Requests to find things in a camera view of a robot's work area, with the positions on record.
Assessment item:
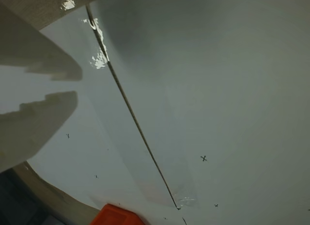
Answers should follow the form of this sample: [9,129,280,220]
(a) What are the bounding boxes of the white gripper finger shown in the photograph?
[0,0,83,82]
[0,90,78,174]

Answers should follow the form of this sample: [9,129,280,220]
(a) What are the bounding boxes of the orange cube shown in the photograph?
[90,203,146,225]

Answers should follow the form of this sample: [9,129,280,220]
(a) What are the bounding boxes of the clear adhesive tape piece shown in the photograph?
[60,0,76,11]
[169,181,201,210]
[81,16,110,70]

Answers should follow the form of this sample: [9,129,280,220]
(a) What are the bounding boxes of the white paper sheet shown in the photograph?
[86,0,310,225]
[25,3,180,225]

